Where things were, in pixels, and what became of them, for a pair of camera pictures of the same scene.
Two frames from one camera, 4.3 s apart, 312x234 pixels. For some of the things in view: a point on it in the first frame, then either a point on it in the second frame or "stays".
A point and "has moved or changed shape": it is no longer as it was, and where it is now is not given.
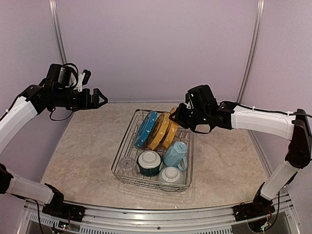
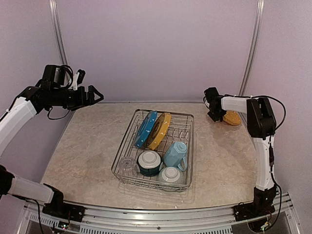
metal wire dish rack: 155,151 stays
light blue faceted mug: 174,156 stays
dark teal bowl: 149,163 stays
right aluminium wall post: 253,46 stays
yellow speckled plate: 172,129 has moved or changed shape
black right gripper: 178,117 → 215,118
